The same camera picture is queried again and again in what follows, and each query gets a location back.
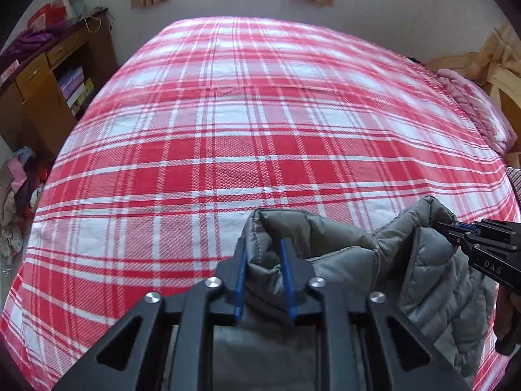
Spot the grey quilted down jacket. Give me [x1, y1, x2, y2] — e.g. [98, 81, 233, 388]
[213, 196, 495, 390]

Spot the pile of clothes on floor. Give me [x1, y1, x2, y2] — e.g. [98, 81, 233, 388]
[1, 147, 50, 268]

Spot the person hand holding gripper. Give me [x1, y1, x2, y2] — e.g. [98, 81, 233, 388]
[494, 285, 520, 356]

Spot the pink quilted blanket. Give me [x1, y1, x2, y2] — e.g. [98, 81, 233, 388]
[435, 69, 517, 155]

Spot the cream wooden headboard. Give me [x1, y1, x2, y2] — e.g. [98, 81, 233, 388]
[483, 63, 520, 153]

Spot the red white plaid bed sheet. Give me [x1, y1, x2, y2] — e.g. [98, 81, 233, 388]
[1, 18, 520, 390]

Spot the beige drape beside headboard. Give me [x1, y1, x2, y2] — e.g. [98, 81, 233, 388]
[424, 21, 520, 84]

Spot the stack of boxes in desk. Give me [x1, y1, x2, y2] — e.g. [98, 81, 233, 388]
[58, 67, 94, 115]

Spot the brown wooden desk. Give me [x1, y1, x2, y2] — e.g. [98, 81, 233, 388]
[1, 8, 118, 157]

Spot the purple garment on desk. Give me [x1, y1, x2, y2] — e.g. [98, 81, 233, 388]
[0, 21, 70, 72]

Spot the red box on desk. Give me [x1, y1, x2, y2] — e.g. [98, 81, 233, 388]
[27, 4, 67, 31]

